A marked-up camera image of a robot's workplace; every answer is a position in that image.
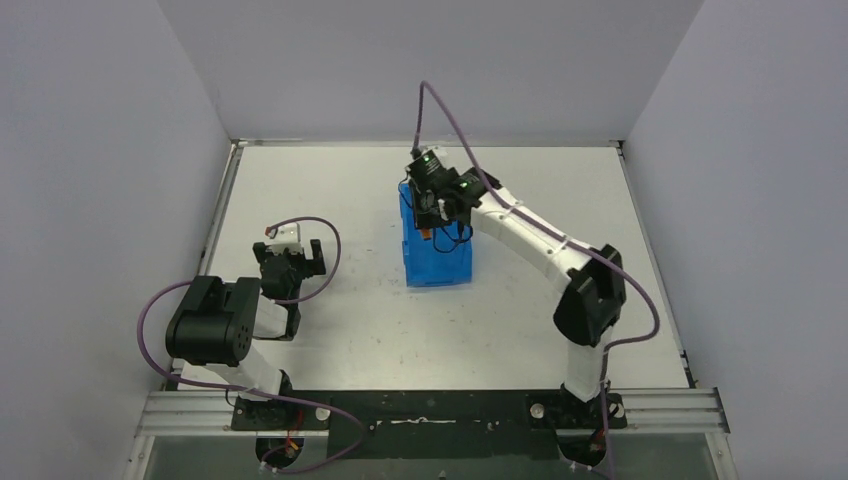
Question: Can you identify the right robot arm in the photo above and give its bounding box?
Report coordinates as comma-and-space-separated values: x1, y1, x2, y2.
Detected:
405, 148, 626, 405

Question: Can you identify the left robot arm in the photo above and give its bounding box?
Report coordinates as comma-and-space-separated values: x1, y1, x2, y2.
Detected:
165, 239, 327, 402

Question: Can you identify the blue plastic bin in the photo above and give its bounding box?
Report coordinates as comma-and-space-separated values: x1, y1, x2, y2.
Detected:
399, 183, 473, 288

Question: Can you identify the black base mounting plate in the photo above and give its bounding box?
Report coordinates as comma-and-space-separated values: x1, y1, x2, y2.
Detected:
230, 388, 628, 467

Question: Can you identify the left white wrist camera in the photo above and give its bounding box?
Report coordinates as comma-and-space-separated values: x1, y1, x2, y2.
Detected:
265, 222, 302, 252

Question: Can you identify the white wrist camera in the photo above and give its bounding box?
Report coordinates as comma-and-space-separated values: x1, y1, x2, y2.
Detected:
428, 146, 449, 160
265, 222, 302, 252

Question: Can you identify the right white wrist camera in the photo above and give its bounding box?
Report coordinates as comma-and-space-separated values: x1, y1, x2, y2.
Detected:
428, 146, 449, 160

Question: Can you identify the aluminium frame rail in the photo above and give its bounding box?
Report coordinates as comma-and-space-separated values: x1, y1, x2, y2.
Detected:
137, 389, 730, 438

